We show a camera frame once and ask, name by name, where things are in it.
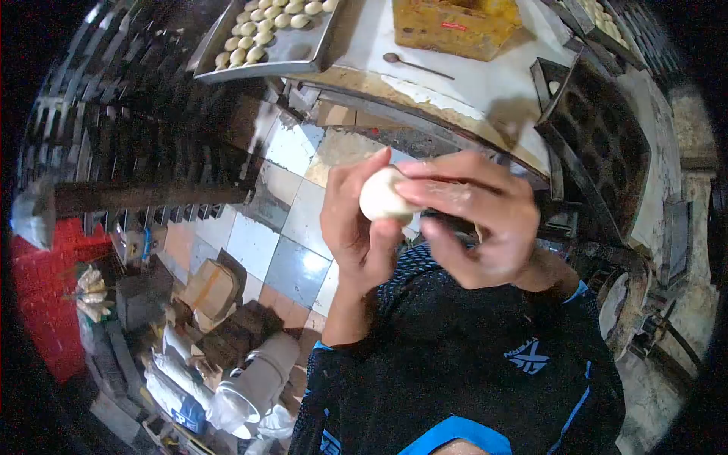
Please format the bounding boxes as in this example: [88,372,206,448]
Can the person's left thumb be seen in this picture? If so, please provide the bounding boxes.
[370,214,425,268]

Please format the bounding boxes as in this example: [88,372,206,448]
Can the dark baking mould tray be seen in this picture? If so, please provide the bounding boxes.
[530,48,653,246]

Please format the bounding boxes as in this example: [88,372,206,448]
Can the white dough ball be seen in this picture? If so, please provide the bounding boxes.
[359,165,423,224]

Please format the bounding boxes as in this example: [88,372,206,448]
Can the rack of dark trays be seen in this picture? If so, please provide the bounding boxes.
[16,0,269,235]

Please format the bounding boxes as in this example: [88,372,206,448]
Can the person's left fingers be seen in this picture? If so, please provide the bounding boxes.
[327,146,393,220]

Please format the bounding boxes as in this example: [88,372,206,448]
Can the metal spoon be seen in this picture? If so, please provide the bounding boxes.
[382,52,456,82]

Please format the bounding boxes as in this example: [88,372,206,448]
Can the person's right hand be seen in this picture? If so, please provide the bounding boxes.
[394,150,542,291]

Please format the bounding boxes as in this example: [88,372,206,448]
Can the tray of pale dough pieces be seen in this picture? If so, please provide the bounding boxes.
[571,0,646,70]

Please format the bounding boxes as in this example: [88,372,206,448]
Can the round metal machine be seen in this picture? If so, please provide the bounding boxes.
[586,247,656,362]

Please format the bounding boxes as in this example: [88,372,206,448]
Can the yellow block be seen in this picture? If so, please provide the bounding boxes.
[392,0,523,63]

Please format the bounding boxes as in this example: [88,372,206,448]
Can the person's body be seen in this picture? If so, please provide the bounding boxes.
[288,243,628,455]

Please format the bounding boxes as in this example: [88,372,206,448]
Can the pile of shaped dough pieces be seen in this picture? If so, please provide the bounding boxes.
[214,0,340,71]

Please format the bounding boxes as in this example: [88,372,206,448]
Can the person's right fingers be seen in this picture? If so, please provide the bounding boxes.
[394,150,515,216]

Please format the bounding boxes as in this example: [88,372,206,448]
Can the person's right thumb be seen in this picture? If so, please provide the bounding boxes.
[420,217,484,285]

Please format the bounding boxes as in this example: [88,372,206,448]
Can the blue and white sack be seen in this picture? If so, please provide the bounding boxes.
[144,364,209,436]

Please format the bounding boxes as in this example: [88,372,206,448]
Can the brown cardboard box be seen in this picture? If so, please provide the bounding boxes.
[178,259,244,324]

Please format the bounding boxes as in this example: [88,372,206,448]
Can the stack of plastic cups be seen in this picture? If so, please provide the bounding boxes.
[206,332,302,440]

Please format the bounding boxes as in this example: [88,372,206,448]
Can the metal baking tray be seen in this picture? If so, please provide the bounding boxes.
[192,0,343,84]

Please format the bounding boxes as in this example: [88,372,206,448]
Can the person's left hand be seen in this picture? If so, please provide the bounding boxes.
[320,146,425,298]

